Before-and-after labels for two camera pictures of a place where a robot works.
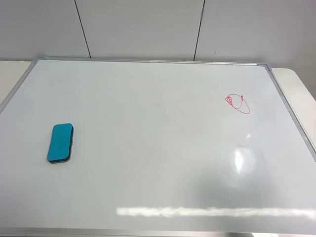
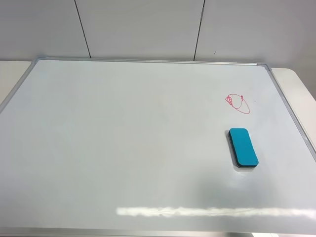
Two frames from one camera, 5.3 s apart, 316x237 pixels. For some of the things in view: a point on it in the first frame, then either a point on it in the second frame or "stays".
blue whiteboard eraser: x=60 y=143 → x=244 y=152
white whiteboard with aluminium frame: x=107 y=147 stays
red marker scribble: x=237 y=102 stays
